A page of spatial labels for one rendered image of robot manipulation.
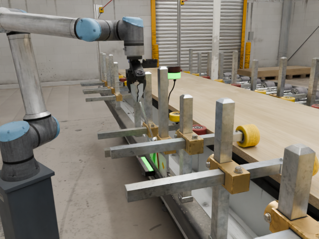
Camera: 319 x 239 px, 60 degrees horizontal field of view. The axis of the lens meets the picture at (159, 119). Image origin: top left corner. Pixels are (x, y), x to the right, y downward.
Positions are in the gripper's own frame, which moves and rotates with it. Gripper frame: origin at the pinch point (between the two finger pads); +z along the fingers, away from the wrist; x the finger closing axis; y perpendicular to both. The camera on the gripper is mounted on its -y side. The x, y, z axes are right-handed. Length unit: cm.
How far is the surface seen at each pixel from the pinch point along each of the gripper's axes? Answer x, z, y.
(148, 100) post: -7.9, 2.5, 8.3
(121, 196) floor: -2, 101, 84
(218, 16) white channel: -105, -46, 115
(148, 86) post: -8.1, -4.8, 8.3
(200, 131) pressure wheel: -21.7, 10.8, -23.0
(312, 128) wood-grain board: -69, 11, -36
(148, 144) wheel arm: 7.0, 5.0, -44.7
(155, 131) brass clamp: -8.9, 17.1, 1.0
